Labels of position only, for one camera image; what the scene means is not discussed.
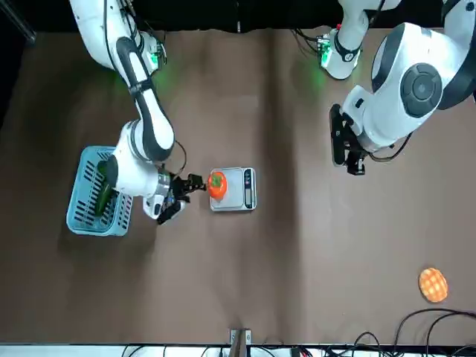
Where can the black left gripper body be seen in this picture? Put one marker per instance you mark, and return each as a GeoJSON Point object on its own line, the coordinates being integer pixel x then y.
{"type": "Point", "coordinates": [355, 160]}

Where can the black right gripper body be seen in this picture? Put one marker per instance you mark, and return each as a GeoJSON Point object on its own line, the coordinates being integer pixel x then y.
{"type": "Point", "coordinates": [180, 187]}

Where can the red tomato with green stem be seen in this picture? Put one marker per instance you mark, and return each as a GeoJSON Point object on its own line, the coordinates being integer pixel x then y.
{"type": "Point", "coordinates": [217, 186]}

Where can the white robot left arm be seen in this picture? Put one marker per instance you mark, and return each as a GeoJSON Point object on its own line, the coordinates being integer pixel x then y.
{"type": "Point", "coordinates": [420, 85]}

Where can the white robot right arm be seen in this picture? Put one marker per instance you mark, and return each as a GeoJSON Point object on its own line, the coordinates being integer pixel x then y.
{"type": "Point", "coordinates": [130, 175]}

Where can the silver kitchen scale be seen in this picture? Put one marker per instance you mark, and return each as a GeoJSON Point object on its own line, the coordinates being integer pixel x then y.
{"type": "Point", "coordinates": [238, 193]}

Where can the light blue plastic basket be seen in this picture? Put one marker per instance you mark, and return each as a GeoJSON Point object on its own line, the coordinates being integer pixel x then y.
{"type": "Point", "coordinates": [74, 223]}

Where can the green cucumber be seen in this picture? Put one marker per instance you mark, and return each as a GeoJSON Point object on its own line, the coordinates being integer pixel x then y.
{"type": "Point", "coordinates": [102, 202]}

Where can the round orange checkered bread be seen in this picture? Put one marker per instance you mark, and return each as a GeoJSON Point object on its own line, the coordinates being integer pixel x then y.
{"type": "Point", "coordinates": [433, 284]}

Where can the white desk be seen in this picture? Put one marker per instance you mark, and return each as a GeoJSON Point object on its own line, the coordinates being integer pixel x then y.
{"type": "Point", "coordinates": [74, 351]}

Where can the aluminium frame post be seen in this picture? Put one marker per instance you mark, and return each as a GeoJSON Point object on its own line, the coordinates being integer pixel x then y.
{"type": "Point", "coordinates": [240, 344]}

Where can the aluminium corner frame bar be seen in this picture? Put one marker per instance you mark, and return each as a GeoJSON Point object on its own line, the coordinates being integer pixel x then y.
{"type": "Point", "coordinates": [26, 31]}

